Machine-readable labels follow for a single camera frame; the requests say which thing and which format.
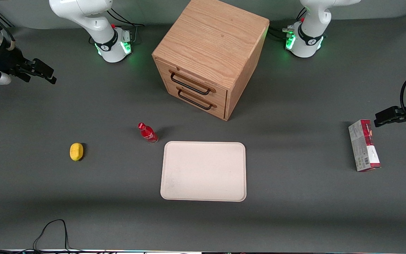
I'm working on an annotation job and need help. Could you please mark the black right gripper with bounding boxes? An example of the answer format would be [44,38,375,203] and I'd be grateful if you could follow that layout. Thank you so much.
[0,34,57,84]

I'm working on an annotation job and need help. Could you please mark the red coke bottle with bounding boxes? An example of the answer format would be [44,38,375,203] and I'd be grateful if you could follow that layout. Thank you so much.
[138,122,159,144]

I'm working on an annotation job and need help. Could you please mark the cream plastic tray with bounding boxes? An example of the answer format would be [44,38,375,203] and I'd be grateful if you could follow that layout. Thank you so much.
[160,141,247,202]

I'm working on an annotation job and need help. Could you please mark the red and grey carton box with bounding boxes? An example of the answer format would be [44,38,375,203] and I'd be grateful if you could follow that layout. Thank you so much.
[348,119,381,172]

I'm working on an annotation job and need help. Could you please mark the yellow lemon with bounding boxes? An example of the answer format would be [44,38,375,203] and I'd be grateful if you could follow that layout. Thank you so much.
[70,143,84,162]

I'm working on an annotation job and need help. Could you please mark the wooden drawer front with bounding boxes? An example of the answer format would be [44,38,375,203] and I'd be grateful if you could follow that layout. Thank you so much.
[155,58,229,106]
[162,79,227,120]

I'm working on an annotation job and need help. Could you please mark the wooden drawer cabinet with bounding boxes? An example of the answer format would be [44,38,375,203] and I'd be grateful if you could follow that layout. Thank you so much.
[152,0,270,121]

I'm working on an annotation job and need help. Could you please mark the black right base cables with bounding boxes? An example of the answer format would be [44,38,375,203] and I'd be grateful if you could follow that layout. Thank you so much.
[107,8,146,46]

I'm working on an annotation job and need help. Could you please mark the black base cables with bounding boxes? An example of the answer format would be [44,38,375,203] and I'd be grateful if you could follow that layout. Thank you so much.
[269,8,308,42]
[107,8,146,46]

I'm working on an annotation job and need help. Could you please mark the black left base cables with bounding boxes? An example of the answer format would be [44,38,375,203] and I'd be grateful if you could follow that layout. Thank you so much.
[269,8,308,42]

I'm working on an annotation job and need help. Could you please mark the black metal drawer handle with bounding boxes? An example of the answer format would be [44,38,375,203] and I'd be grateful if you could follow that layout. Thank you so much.
[177,86,217,110]
[170,70,216,96]

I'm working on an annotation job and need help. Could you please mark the black floor cable loop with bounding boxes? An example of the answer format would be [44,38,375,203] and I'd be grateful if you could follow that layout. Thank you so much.
[0,219,84,254]

